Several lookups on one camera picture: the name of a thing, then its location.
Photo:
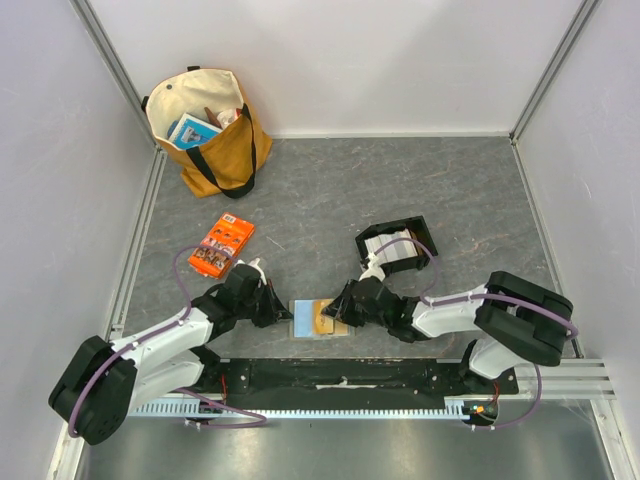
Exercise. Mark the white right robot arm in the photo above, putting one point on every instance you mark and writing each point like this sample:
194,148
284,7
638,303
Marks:
520,321

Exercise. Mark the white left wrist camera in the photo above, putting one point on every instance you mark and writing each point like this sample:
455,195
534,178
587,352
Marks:
256,265

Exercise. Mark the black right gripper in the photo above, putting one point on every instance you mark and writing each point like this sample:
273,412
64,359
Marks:
348,302

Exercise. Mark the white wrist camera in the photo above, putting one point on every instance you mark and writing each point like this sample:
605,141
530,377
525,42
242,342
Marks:
372,268
256,265

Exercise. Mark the grey card holder wallet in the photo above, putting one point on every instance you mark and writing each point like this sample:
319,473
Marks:
301,327

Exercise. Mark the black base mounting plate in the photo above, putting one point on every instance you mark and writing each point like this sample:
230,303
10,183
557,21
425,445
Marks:
241,376

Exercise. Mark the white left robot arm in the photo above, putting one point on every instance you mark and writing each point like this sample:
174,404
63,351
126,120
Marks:
105,381

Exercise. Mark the blue book in bag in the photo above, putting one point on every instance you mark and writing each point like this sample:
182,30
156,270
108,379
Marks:
190,131

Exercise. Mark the brown item in bag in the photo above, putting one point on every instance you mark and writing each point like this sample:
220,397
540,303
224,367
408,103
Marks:
222,119

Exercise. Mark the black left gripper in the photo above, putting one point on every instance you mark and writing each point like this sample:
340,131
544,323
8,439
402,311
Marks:
275,312

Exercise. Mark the mustard canvas tote bag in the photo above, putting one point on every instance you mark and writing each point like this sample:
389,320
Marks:
225,164

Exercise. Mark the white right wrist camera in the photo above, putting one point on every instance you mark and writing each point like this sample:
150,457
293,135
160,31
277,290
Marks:
372,268

